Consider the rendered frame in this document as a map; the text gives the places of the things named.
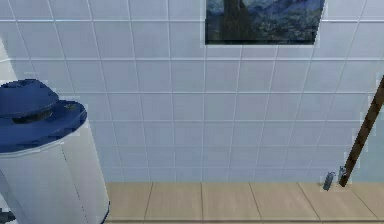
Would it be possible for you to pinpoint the brown wooden leg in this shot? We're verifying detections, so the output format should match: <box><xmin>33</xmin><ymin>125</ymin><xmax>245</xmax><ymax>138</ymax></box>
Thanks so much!
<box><xmin>338</xmin><ymin>75</ymin><xmax>384</xmax><ymax>188</ymax></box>

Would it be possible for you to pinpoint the dark blue framed painting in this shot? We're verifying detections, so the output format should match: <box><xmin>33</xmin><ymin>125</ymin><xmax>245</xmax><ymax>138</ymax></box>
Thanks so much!
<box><xmin>204</xmin><ymin>0</ymin><xmax>326</xmax><ymax>46</ymax></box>

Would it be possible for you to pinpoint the white bin with blue lid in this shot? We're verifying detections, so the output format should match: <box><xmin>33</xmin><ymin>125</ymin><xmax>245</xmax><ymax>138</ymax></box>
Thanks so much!
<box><xmin>0</xmin><ymin>78</ymin><xmax>111</xmax><ymax>224</ymax></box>

